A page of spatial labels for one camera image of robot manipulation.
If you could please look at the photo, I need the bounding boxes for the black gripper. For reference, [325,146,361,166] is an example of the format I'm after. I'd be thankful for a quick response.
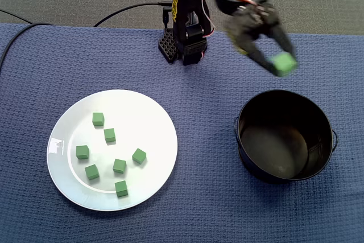
[224,0,297,76]

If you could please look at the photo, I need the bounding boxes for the green foam cube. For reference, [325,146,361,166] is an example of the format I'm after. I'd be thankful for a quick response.
[84,164,100,181]
[114,180,129,198]
[92,112,105,127]
[75,145,90,160]
[112,158,127,174]
[268,51,298,77]
[131,147,147,165]
[104,127,117,143]

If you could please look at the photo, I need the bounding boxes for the white round plate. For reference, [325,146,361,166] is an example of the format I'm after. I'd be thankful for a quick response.
[46,89,179,212]

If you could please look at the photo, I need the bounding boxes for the black round bucket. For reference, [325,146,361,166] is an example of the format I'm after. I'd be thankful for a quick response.
[233,89,340,184]

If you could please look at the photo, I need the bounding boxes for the blue woven table cloth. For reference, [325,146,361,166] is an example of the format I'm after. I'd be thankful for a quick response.
[0,23,364,243]

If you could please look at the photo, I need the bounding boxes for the white red base wire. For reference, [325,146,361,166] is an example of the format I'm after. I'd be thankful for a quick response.
[200,0,216,38]

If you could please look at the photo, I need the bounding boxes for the short black power cable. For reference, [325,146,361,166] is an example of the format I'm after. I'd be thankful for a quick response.
[162,6,171,30]

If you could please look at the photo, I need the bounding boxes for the black usb cable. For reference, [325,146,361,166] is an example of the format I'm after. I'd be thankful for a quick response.
[93,1,174,28]

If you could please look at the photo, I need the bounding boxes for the thick black cable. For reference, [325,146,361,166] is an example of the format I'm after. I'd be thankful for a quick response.
[0,23,53,69]

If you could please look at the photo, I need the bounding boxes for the thin black cable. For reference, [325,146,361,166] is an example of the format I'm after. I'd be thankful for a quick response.
[0,9,32,24]

